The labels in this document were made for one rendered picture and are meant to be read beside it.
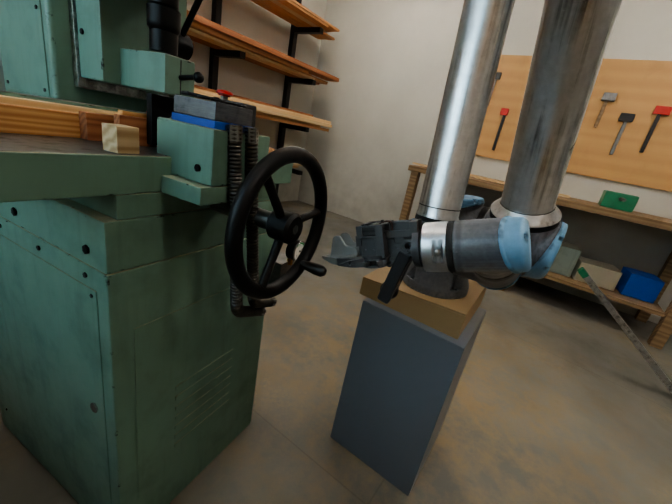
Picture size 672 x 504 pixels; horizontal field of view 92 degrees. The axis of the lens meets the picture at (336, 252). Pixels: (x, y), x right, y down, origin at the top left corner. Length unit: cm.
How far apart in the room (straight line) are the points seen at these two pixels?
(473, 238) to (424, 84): 351
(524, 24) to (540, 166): 316
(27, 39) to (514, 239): 100
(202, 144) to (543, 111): 61
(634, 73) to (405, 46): 202
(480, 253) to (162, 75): 66
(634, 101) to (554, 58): 296
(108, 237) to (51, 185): 11
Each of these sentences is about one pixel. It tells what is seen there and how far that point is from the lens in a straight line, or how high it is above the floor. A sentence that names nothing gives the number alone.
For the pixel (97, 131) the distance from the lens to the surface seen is 73.
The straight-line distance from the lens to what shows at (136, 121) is 73.
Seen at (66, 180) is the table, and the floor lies 86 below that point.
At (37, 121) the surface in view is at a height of 92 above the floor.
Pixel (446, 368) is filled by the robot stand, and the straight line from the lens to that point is 95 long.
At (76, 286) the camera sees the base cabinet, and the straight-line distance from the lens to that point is 73.
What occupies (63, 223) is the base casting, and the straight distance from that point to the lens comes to 72.
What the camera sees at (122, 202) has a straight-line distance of 61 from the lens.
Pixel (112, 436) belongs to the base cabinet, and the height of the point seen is 35.
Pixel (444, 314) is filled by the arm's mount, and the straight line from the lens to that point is 92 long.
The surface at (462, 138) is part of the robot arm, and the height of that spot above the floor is 102.
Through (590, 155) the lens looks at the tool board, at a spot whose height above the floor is 122.
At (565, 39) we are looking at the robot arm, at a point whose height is 120.
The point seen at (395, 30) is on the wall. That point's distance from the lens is 432.
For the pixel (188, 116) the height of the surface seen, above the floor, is 97.
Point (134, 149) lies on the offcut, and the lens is 63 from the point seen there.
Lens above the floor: 99
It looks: 19 degrees down
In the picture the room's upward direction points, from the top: 11 degrees clockwise
